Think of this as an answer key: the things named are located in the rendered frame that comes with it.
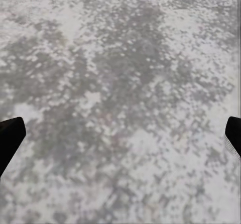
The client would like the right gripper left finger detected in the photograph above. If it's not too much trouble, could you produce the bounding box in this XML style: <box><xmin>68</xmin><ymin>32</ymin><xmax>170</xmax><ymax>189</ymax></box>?
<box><xmin>0</xmin><ymin>117</ymin><xmax>26</xmax><ymax>177</ymax></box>

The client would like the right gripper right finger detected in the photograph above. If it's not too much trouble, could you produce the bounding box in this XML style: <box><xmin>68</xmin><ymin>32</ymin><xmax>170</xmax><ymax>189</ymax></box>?
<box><xmin>225</xmin><ymin>116</ymin><xmax>241</xmax><ymax>157</ymax></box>

